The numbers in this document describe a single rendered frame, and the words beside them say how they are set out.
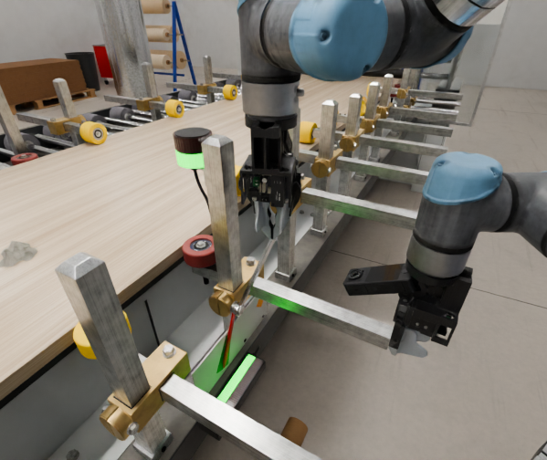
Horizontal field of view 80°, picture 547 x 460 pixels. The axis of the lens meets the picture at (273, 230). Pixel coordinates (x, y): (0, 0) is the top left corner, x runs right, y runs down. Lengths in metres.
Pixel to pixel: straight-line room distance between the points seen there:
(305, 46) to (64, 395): 0.71
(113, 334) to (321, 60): 0.37
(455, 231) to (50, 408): 0.73
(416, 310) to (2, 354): 0.61
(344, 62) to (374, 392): 1.41
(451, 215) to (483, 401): 1.36
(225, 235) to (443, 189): 0.34
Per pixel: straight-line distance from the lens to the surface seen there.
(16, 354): 0.64
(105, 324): 0.43
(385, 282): 0.52
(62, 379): 0.76
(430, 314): 0.53
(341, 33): 0.31
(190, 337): 0.92
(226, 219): 0.55
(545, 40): 9.38
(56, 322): 0.66
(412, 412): 1.59
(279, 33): 0.36
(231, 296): 0.65
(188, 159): 0.53
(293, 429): 1.37
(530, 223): 0.47
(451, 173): 0.42
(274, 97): 0.43
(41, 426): 0.80
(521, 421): 1.76
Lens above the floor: 1.32
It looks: 33 degrees down
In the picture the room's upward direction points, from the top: straight up
